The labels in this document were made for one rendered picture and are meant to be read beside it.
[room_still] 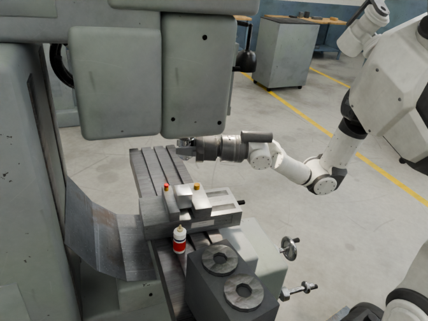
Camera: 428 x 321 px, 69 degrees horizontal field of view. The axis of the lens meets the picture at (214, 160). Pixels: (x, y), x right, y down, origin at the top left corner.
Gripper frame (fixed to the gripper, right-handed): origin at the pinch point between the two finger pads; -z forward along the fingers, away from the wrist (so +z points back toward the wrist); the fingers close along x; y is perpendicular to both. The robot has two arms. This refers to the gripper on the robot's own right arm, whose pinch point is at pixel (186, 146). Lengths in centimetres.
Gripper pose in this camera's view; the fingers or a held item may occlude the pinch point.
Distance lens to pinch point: 98.0
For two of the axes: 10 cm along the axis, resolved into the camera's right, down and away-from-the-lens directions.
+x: 0.5, 5.3, -8.5
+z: 10.0, 0.4, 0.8
